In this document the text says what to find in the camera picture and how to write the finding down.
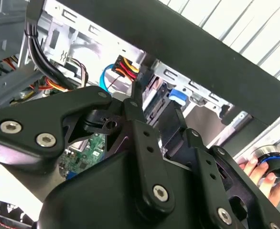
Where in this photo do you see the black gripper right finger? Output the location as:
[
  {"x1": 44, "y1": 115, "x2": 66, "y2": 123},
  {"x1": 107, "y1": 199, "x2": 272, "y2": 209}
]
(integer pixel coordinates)
[{"x1": 158, "y1": 101, "x2": 280, "y2": 229}]

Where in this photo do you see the person's hand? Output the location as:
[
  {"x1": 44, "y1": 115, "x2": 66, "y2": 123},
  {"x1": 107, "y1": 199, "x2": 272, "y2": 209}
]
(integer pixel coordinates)
[{"x1": 237, "y1": 156, "x2": 280, "y2": 208}]

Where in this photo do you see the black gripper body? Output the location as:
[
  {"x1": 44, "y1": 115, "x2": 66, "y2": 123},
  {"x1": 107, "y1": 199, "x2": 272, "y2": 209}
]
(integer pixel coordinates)
[{"x1": 36, "y1": 150, "x2": 250, "y2": 229}]

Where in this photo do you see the hard disk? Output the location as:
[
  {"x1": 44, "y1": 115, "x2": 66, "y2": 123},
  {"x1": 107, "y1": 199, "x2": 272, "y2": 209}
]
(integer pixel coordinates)
[{"x1": 142, "y1": 80, "x2": 188, "y2": 125}]

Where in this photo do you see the blue data wire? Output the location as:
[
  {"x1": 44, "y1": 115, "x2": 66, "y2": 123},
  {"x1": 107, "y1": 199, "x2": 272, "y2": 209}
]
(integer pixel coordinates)
[{"x1": 98, "y1": 63, "x2": 115, "y2": 93}]

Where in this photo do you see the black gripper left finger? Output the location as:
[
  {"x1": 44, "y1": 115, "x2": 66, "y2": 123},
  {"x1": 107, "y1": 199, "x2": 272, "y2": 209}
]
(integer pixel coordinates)
[{"x1": 0, "y1": 80, "x2": 177, "y2": 213}]

